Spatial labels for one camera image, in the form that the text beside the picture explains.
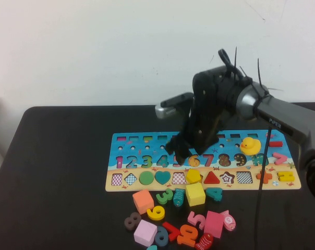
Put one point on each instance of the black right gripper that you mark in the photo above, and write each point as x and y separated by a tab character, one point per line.
209	109

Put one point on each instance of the yellow pentagon piece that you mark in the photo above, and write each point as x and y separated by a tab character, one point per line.
193	177

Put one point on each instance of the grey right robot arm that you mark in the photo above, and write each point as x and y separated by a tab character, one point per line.
290	117

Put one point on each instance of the colourful wooden number puzzle board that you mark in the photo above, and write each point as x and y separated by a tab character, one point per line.
155	153

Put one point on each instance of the teal heart piece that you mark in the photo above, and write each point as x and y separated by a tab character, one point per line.
162	177

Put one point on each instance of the green circle piece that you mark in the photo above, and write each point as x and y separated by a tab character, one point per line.
146	178

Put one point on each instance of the green number three piece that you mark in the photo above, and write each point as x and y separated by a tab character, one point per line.
169	193

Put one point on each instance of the red triangle piece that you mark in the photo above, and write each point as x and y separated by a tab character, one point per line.
211	179

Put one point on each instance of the teal number four piece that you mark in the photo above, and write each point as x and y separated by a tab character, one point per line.
215	194

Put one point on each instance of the pink number five piece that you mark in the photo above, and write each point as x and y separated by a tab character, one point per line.
191	217

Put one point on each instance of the yellow number six piece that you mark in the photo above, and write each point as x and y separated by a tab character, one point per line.
153	216

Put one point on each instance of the red number seven piece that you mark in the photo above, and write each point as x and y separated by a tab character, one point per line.
173	231

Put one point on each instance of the brown number eight piece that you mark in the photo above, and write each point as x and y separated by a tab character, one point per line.
132	221

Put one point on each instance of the grey-blue number nine piece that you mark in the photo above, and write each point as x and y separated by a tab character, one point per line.
156	233

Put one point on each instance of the orange number ten piece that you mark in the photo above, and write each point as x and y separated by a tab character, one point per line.
184	240

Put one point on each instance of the orange plus sign piece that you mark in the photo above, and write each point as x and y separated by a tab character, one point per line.
268	176

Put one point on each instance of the red minus sign piece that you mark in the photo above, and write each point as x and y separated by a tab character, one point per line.
276	143

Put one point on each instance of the small teal wooden piece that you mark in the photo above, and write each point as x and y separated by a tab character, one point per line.
152	248

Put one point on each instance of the pink greater-than sign piece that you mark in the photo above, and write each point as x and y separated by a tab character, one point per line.
283	158

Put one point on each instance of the yellow equals sign piece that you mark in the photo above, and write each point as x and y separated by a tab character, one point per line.
285	173

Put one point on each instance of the teal wooden fish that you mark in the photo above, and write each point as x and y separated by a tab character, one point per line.
178	198

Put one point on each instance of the yellow wooden cube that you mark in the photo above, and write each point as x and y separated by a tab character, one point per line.
195	195

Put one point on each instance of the orange wooden cube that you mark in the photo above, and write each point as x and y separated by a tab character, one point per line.
143	201

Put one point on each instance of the yellow rubber duck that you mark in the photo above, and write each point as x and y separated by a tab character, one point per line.
248	147

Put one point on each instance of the magenta wooden block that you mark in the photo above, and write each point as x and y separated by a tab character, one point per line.
213	224

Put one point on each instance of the pink wooden fish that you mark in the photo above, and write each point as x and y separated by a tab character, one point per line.
228	221

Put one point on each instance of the lilac wooden cube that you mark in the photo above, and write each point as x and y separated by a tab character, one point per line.
144	231

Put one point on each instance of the red wooden fish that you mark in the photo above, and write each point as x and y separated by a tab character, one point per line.
204	242

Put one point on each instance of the black zip tie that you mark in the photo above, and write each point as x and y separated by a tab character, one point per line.
259	73
236	60

